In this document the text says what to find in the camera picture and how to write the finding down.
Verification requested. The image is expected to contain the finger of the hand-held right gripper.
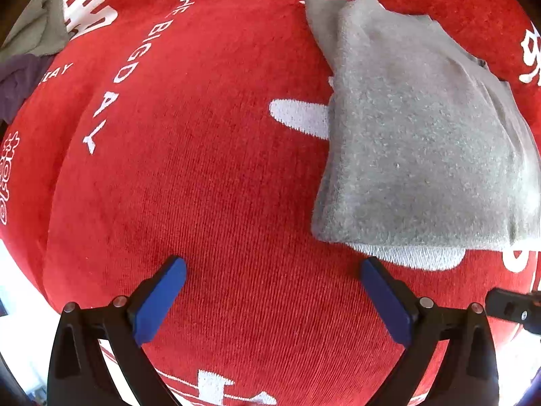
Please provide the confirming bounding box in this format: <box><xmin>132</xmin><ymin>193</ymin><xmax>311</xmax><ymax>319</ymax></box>
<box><xmin>485</xmin><ymin>288</ymin><xmax>541</xmax><ymax>336</ymax></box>

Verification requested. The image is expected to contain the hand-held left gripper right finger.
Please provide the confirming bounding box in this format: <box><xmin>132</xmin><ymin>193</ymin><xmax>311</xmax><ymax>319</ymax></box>
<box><xmin>360</xmin><ymin>257</ymin><xmax>499</xmax><ymax>406</ymax></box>

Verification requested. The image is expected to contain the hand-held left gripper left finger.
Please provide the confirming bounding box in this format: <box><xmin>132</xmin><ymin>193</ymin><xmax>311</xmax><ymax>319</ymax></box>
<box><xmin>47</xmin><ymin>256</ymin><xmax>187</xmax><ymax>406</ymax></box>

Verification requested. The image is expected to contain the grey sweater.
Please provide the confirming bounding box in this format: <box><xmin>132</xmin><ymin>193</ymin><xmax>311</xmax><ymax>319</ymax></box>
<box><xmin>303</xmin><ymin>0</ymin><xmax>541</xmax><ymax>253</ymax></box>

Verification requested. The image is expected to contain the red printed blanket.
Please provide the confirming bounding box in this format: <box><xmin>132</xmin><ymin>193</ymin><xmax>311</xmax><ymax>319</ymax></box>
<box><xmin>0</xmin><ymin>0</ymin><xmax>541</xmax><ymax>406</ymax></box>

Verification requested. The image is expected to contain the dark purple cloth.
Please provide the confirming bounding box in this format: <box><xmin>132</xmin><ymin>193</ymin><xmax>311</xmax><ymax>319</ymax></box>
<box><xmin>0</xmin><ymin>53</ymin><xmax>56</xmax><ymax>126</ymax></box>

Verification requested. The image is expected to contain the olive grey cloth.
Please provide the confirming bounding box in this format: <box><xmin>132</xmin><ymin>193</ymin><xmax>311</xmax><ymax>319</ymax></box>
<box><xmin>0</xmin><ymin>0</ymin><xmax>71</xmax><ymax>63</ymax></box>

